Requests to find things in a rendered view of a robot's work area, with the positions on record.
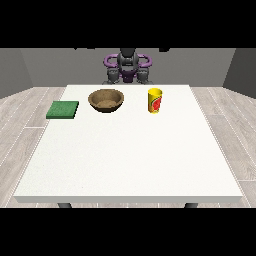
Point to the brown wooden bowl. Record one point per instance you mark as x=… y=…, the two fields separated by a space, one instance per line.
x=106 y=100

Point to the yellow cup with melon print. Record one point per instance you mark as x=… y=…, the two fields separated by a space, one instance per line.
x=155 y=101

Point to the green square pad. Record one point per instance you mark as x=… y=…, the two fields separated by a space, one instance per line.
x=62 y=109

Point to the grey robot trunk purple rings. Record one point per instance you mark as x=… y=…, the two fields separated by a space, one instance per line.
x=127 y=68

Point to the dark table leg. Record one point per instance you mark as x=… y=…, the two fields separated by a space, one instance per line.
x=65 y=205
x=191 y=205

